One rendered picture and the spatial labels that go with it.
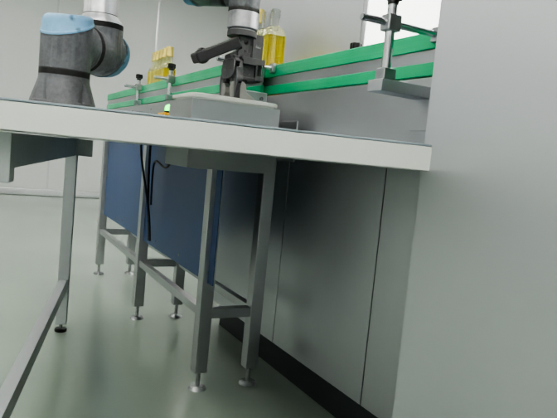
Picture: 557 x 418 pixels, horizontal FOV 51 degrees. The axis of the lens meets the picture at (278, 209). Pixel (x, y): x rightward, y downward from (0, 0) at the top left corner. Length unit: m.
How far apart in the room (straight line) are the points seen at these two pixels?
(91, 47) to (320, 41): 0.66
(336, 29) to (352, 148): 0.97
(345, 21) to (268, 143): 0.99
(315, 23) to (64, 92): 0.77
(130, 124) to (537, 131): 0.45
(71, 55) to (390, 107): 0.74
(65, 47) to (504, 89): 1.01
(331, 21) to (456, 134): 1.01
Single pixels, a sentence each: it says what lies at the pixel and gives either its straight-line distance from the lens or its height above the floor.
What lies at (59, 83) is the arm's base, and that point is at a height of 0.83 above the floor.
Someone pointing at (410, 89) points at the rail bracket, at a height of 0.85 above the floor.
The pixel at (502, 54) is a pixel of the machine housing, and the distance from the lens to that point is 0.74.
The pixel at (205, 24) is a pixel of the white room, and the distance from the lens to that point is 8.02.
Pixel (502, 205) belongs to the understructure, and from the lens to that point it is 0.70.
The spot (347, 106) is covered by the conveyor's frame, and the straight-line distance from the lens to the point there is 1.26.
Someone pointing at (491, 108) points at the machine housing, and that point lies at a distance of 0.73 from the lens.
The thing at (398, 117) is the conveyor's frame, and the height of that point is 0.81.
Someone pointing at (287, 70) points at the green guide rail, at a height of 0.94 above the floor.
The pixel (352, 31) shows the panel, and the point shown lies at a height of 1.07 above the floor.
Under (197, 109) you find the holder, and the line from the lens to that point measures 1.32.
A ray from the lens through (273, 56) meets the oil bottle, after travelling 1.73.
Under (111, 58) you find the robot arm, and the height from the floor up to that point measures 0.92.
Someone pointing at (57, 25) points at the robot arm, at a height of 0.96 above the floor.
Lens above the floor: 0.71
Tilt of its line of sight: 5 degrees down
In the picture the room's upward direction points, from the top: 6 degrees clockwise
